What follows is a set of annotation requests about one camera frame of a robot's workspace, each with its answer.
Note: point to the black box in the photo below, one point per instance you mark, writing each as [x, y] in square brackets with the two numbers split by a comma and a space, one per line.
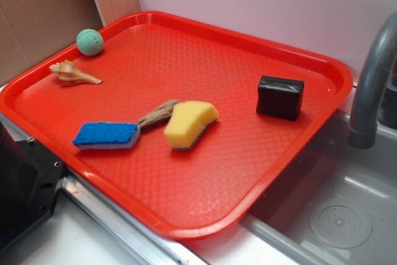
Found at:
[280, 97]

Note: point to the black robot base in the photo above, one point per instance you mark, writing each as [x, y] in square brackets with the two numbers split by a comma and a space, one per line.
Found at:
[30, 180]

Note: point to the yellow sponge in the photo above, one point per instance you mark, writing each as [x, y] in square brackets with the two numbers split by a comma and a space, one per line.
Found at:
[189, 120]

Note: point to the blue sponge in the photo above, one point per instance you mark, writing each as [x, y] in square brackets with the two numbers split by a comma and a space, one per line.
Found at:
[106, 136]

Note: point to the tan seashell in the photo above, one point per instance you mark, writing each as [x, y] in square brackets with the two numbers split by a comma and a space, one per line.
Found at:
[69, 74]

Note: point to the grey plastic sink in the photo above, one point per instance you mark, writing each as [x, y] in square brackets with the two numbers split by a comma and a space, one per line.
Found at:
[333, 204]

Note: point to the grey faucet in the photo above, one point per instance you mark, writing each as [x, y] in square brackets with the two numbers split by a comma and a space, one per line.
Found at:
[375, 96]

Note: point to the brown cardboard panel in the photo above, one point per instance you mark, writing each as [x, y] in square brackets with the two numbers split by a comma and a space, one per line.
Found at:
[33, 30]

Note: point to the metal rail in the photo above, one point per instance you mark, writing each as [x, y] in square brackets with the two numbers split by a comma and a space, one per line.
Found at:
[86, 228]

